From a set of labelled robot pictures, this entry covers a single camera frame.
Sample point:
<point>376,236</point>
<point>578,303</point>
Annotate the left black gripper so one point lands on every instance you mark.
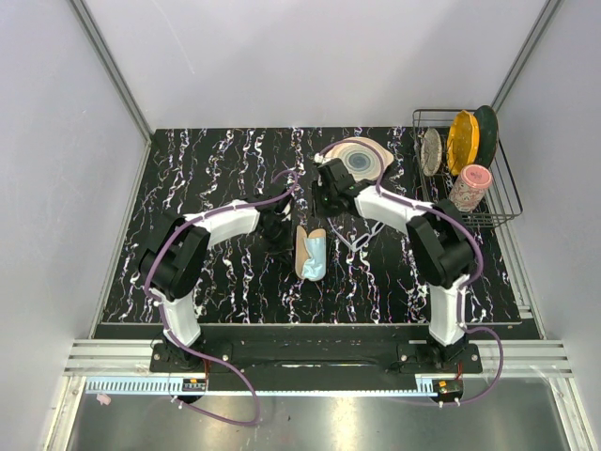
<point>285,249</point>

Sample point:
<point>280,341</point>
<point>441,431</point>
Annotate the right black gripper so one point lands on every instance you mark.
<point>317,187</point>

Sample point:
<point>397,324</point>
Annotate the light blue cleaning cloth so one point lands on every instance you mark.
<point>314,266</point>

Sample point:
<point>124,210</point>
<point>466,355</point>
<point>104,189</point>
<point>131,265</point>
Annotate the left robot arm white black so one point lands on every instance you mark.
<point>175,254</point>

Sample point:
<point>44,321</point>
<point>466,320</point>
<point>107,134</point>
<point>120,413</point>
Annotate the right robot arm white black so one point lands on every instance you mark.
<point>446,255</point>

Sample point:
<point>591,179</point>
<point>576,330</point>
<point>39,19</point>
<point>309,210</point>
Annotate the beige plate blue rings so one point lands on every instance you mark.
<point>364,160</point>

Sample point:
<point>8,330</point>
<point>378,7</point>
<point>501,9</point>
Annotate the black marble pattern mat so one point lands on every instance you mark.
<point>192,170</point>

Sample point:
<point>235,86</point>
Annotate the grey speckled plate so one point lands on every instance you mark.
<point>431,152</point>

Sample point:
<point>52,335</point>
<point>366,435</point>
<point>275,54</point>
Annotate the pink patterned cup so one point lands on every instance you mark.
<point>470,187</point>

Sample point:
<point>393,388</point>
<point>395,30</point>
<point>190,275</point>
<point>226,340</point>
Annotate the yellow scalloped plate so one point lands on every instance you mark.
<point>462,142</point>

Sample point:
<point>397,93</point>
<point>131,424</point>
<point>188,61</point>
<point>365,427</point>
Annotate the dark green plate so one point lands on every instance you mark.
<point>488,135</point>

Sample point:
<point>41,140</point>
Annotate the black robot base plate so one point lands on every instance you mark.
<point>271,379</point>

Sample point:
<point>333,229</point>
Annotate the black wire dish rack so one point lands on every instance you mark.
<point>501,203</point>

